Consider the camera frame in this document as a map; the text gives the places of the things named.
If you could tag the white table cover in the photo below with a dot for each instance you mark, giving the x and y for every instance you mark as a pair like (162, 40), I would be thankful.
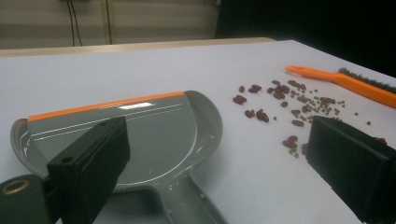
(186, 68)

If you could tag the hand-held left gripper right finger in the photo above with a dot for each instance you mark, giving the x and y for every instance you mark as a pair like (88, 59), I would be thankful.
(351, 161)

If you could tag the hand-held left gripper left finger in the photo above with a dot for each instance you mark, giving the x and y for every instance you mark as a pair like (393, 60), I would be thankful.
(90, 161)

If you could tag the orange brush with grey bristles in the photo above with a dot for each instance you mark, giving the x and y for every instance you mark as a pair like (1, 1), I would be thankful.
(351, 82)

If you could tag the pile of red beans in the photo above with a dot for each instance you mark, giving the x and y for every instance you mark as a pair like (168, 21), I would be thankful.
(239, 99)

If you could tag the wooden table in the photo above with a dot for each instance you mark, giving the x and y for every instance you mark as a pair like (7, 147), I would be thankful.
(124, 47)

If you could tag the grey dustpan with orange lip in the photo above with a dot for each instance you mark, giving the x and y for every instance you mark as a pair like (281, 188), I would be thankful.
(162, 133)

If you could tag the black curtain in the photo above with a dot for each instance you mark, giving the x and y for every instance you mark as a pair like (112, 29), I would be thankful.
(311, 18)

